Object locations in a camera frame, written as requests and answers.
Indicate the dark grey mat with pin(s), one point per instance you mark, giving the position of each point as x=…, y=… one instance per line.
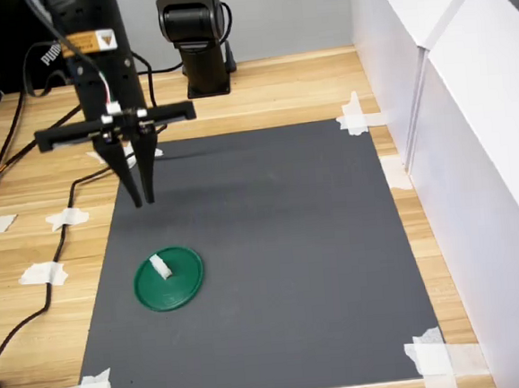
x=268, y=247

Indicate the black bag white lettering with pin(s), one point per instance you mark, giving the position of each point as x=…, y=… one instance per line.
x=53, y=53

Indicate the small white plastic terminal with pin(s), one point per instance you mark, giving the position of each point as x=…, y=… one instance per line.
x=161, y=267

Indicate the white partition panel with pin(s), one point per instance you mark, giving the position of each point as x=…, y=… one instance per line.
x=488, y=185
x=392, y=57

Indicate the round green lid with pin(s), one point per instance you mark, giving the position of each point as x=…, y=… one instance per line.
x=159, y=296

